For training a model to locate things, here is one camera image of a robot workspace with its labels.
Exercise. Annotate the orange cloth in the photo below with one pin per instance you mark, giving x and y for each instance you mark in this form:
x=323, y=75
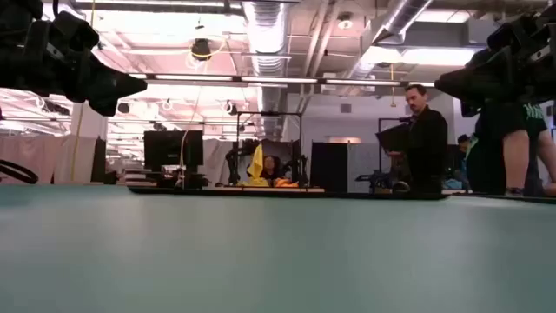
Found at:
x=286, y=183

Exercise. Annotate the black monitor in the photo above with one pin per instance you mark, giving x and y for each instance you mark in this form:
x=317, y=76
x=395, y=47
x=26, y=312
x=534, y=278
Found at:
x=169, y=150

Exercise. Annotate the teal table mat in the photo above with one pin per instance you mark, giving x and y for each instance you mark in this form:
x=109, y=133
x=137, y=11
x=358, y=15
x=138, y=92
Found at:
x=278, y=261

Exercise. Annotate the silver ventilation duct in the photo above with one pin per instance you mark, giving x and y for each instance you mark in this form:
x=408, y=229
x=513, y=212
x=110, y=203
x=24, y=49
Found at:
x=267, y=39
x=404, y=17

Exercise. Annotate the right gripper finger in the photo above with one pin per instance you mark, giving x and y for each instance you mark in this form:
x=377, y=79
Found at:
x=482, y=76
x=475, y=106

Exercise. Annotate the beige curtain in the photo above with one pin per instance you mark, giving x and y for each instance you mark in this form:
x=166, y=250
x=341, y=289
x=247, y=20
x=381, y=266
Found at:
x=43, y=158

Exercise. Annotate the yellow cloth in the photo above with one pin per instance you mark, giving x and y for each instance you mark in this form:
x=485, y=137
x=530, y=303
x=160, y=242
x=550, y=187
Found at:
x=257, y=165

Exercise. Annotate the black laptop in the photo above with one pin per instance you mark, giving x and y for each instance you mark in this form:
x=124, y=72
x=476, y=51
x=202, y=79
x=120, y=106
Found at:
x=393, y=138

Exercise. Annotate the person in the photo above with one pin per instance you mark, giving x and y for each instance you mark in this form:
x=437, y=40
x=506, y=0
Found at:
x=269, y=165
x=491, y=152
x=463, y=140
x=428, y=143

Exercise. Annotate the black partition panel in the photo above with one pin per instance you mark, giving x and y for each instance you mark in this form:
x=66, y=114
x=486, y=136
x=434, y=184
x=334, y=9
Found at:
x=328, y=167

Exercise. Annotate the black ceiling dome camera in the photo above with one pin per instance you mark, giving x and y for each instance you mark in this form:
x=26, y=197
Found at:
x=201, y=48

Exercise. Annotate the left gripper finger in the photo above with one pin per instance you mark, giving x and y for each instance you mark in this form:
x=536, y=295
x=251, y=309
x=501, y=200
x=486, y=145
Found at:
x=110, y=103
x=115, y=83

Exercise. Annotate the grey partition panel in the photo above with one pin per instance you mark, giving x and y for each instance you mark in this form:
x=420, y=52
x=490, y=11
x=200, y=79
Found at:
x=362, y=167

